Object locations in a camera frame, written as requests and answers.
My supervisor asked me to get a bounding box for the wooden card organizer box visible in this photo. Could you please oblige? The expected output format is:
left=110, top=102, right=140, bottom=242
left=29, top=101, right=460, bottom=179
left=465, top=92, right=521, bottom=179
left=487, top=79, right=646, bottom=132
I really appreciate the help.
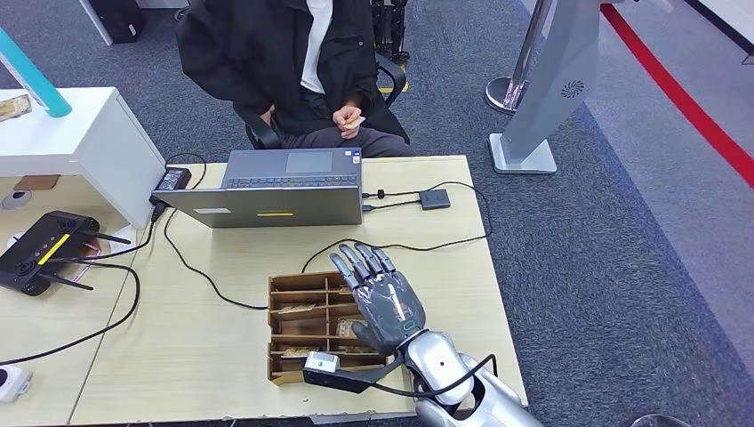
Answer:
left=268, top=270, right=389, bottom=387

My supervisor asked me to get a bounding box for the white table leg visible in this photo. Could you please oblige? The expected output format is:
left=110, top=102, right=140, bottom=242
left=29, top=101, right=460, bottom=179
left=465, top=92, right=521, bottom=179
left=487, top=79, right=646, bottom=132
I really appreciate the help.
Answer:
left=77, top=0, right=114, bottom=46

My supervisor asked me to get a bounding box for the black router cable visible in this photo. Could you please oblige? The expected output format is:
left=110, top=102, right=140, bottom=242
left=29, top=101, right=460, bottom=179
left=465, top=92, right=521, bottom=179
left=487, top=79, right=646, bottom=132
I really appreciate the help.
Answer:
left=0, top=262, right=141, bottom=367

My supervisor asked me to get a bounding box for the white furniture panel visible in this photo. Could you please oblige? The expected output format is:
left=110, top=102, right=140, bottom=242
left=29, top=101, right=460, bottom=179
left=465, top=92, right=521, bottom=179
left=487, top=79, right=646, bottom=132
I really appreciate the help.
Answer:
left=686, top=0, right=754, bottom=60

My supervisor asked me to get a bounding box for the white desk shelf riser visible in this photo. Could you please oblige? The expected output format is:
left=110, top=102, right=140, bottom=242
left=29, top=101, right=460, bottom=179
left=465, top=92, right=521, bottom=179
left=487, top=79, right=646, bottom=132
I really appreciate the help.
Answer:
left=0, top=86, right=166, bottom=231

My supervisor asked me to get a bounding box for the black router with antennas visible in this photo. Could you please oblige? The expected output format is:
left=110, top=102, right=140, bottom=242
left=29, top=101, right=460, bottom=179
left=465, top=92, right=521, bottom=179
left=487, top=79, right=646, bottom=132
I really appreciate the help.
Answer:
left=0, top=211, right=132, bottom=298

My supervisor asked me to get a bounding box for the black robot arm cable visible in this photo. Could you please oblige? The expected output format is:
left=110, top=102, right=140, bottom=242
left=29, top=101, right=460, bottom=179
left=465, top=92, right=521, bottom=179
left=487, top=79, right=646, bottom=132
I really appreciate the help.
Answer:
left=365, top=353, right=499, bottom=399

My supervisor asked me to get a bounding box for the black laptop power adapter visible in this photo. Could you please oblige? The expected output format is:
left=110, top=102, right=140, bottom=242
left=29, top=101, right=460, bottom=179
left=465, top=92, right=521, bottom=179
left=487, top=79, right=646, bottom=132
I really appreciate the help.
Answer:
left=153, top=167, right=193, bottom=193

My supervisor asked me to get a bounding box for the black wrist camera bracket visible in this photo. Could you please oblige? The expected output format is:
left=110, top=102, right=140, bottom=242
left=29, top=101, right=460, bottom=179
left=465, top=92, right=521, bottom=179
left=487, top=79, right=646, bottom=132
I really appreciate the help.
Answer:
left=303, top=353, right=413, bottom=395

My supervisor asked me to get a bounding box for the grey laptop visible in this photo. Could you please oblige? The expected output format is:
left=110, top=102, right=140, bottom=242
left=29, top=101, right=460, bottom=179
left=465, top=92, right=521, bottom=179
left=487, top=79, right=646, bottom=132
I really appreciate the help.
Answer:
left=151, top=148, right=365, bottom=230

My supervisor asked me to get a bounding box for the dark grey USB hub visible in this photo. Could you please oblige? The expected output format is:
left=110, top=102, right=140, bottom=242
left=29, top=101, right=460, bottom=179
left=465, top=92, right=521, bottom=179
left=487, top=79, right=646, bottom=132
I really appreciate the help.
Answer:
left=360, top=189, right=452, bottom=214

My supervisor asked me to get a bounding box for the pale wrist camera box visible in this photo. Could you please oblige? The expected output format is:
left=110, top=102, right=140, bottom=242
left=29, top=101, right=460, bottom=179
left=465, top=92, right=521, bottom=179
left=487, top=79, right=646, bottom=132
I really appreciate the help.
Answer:
left=303, top=351, right=341, bottom=374

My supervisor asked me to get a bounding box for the grey round desk grommet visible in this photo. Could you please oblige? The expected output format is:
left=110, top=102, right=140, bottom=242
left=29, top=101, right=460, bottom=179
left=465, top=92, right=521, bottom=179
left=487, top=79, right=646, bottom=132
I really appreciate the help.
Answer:
left=0, top=189, right=32, bottom=212

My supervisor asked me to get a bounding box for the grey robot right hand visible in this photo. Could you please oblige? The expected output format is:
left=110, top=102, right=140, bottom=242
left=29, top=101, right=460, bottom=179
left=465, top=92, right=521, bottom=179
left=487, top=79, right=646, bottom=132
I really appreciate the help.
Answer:
left=328, top=241, right=427, bottom=358

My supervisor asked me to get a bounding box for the grey round ring object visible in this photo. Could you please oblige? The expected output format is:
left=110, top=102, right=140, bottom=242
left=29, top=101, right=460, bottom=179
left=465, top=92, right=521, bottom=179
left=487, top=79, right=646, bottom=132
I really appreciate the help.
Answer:
left=630, top=414, right=694, bottom=427

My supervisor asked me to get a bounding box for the patterned card on shelf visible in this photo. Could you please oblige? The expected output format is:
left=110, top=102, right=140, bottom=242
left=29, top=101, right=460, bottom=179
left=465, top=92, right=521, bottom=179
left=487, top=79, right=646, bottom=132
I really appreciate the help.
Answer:
left=0, top=93, right=32, bottom=123

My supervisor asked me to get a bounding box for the black adapter mains cord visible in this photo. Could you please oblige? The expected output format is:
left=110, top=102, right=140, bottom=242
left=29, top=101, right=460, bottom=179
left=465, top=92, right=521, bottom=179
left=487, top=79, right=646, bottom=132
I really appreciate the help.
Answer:
left=46, top=197, right=172, bottom=266

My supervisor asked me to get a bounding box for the white power strip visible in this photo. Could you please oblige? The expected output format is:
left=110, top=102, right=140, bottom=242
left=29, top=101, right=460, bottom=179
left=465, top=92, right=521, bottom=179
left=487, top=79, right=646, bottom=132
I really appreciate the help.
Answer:
left=0, top=366, right=32, bottom=406

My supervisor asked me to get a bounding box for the brown cardboard piece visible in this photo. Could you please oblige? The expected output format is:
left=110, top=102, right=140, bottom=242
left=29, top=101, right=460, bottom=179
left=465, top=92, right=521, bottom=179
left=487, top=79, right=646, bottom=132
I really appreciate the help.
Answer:
left=12, top=174, right=60, bottom=192

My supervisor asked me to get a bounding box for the teal cylinder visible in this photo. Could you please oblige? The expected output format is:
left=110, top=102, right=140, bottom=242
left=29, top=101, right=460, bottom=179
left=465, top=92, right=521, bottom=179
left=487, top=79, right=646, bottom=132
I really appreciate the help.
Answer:
left=0, top=26, right=73, bottom=119

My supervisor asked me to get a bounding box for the chrome stanchion post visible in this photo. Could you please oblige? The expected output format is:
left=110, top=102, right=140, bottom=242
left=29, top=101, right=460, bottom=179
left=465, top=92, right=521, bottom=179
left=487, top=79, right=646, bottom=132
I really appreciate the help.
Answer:
left=485, top=0, right=555, bottom=114

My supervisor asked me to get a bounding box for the black equipment stand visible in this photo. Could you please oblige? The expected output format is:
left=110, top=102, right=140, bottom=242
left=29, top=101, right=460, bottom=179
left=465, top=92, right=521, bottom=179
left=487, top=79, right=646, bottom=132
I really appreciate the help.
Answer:
left=369, top=0, right=411, bottom=63

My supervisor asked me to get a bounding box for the person's left hand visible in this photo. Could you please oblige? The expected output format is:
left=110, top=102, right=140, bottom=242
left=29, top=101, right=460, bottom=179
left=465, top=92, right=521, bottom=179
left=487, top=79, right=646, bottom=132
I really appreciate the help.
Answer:
left=333, top=104, right=364, bottom=140

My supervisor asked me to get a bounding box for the black office chair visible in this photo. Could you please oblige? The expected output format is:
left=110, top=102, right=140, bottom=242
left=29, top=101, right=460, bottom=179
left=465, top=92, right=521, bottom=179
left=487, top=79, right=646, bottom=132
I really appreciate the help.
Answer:
left=232, top=52, right=409, bottom=151

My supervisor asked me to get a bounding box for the black cabinet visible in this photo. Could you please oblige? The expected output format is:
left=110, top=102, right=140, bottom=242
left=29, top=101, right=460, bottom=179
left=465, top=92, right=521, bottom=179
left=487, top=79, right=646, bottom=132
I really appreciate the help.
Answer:
left=88, top=0, right=148, bottom=44

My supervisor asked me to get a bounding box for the grey kiosk stand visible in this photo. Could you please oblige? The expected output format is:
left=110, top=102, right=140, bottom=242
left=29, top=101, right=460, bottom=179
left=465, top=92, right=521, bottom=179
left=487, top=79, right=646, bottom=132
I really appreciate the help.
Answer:
left=487, top=0, right=602, bottom=175

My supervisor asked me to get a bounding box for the person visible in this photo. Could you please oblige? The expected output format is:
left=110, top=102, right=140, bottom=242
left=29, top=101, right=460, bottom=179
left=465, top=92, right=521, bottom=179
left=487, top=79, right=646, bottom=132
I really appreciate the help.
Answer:
left=175, top=0, right=416, bottom=159

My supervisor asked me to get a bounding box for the black laptop charger cable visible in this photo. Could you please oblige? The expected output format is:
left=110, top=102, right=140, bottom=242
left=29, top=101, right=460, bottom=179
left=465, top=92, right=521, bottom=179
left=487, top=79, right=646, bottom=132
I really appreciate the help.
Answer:
left=162, top=153, right=493, bottom=311

